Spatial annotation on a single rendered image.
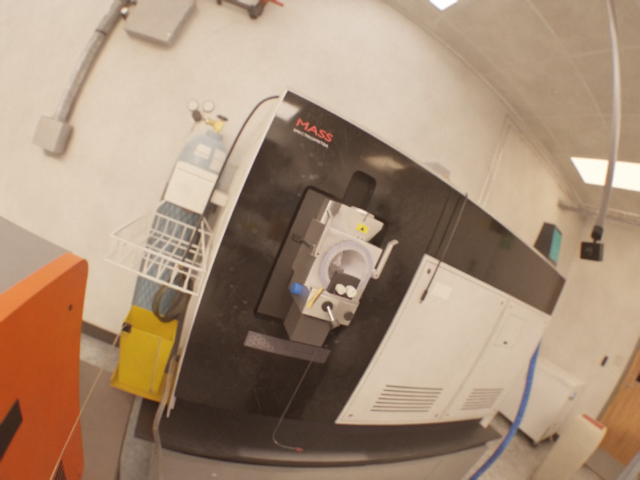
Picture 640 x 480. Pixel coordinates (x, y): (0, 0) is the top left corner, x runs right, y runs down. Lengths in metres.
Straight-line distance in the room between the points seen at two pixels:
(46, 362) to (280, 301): 0.41
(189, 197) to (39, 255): 0.54
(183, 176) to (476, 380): 1.06
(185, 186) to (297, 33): 1.30
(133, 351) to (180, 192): 0.41
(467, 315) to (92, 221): 1.80
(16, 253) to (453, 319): 0.82
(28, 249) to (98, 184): 1.47
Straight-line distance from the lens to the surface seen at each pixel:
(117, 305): 1.92
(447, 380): 0.92
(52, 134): 1.82
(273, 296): 0.55
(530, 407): 3.61
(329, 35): 1.92
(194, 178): 0.79
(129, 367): 0.68
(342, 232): 0.45
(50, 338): 0.32
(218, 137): 1.34
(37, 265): 0.31
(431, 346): 0.78
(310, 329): 0.51
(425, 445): 1.05
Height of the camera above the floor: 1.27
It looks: 5 degrees down
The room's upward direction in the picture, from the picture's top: 24 degrees clockwise
